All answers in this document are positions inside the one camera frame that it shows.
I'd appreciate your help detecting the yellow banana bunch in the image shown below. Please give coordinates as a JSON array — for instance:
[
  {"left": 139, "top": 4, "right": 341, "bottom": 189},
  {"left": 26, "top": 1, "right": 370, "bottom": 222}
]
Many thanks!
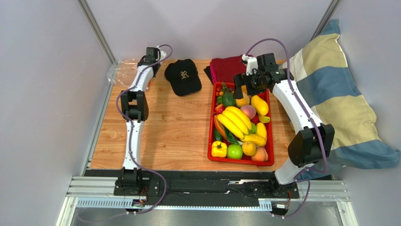
[{"left": 217, "top": 106, "right": 252, "bottom": 140}]

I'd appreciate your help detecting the clear orange zip top bag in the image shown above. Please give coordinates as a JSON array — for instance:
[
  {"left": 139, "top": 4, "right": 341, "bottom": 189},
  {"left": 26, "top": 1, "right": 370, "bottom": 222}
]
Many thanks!
[{"left": 106, "top": 59, "right": 139, "bottom": 89}]

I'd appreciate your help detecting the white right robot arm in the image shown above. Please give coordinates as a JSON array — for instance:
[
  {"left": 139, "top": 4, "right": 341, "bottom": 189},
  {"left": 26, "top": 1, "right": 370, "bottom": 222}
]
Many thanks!
[{"left": 233, "top": 53, "right": 335, "bottom": 197}]

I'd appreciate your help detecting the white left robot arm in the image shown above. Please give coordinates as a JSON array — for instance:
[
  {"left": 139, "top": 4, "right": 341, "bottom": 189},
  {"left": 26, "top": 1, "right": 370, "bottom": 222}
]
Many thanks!
[{"left": 114, "top": 46, "right": 167, "bottom": 196}]

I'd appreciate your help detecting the dark green avocado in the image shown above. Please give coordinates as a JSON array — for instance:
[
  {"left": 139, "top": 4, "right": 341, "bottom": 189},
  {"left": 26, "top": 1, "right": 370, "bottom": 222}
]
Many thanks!
[{"left": 222, "top": 93, "right": 236, "bottom": 107}]

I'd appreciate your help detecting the pink peach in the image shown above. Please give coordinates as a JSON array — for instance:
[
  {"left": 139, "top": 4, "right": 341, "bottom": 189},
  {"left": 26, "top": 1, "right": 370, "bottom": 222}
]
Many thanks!
[{"left": 240, "top": 105, "right": 257, "bottom": 119}]

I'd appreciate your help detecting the folded dark red cloth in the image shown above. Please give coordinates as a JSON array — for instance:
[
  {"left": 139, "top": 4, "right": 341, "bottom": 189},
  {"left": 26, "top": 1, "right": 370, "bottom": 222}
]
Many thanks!
[{"left": 203, "top": 56, "right": 246, "bottom": 84}]

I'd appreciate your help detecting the yellow mango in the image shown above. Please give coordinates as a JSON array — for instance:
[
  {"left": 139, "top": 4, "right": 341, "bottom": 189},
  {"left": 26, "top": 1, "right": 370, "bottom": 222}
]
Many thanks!
[{"left": 250, "top": 95, "right": 269, "bottom": 116}]

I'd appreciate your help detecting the red plastic tray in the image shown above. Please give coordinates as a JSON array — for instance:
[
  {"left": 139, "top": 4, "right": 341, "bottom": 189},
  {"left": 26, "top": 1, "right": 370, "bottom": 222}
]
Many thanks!
[{"left": 208, "top": 82, "right": 274, "bottom": 166}]

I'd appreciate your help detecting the green cucumber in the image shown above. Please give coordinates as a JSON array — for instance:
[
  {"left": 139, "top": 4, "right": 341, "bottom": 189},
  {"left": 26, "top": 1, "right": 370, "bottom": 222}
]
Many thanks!
[{"left": 214, "top": 128, "right": 223, "bottom": 142}]

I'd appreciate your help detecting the orange fruit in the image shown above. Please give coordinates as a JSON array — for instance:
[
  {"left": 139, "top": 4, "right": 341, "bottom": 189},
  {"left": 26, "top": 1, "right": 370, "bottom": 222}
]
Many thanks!
[{"left": 241, "top": 142, "right": 257, "bottom": 156}]

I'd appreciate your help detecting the black embroidered baseball cap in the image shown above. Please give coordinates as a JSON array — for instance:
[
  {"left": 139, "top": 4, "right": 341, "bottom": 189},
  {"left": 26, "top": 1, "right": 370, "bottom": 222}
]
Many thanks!
[{"left": 164, "top": 59, "right": 202, "bottom": 97}]

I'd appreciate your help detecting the green lime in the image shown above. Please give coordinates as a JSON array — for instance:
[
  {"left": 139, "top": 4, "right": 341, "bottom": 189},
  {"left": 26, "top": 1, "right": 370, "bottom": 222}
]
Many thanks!
[{"left": 226, "top": 144, "right": 243, "bottom": 160}]

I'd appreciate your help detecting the yellow bell pepper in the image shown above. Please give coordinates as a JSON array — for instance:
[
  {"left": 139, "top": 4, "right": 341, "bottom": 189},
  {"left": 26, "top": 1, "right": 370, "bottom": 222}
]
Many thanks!
[{"left": 211, "top": 141, "right": 228, "bottom": 158}]

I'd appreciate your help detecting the striped blue yellow pillow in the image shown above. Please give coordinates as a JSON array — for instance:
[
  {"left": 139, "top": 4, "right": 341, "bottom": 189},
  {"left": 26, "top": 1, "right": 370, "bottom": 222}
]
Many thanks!
[{"left": 282, "top": 19, "right": 401, "bottom": 180}]

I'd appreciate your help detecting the peach at tray corner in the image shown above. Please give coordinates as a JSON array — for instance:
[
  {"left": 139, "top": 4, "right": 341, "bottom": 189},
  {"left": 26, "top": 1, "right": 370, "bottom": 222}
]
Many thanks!
[{"left": 251, "top": 147, "right": 269, "bottom": 162}]

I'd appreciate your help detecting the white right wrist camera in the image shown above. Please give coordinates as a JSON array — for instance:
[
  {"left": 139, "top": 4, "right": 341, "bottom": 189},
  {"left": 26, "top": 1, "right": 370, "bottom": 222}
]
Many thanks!
[{"left": 241, "top": 54, "right": 258, "bottom": 75}]

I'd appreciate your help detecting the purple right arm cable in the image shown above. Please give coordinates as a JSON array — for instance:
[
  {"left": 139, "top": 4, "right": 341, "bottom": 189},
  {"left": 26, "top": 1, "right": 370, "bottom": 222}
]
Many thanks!
[{"left": 245, "top": 38, "right": 329, "bottom": 219}]

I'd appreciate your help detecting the black mounting base rail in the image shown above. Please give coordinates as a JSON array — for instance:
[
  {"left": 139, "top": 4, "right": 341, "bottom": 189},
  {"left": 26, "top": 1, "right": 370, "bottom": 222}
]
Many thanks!
[{"left": 84, "top": 169, "right": 301, "bottom": 207}]

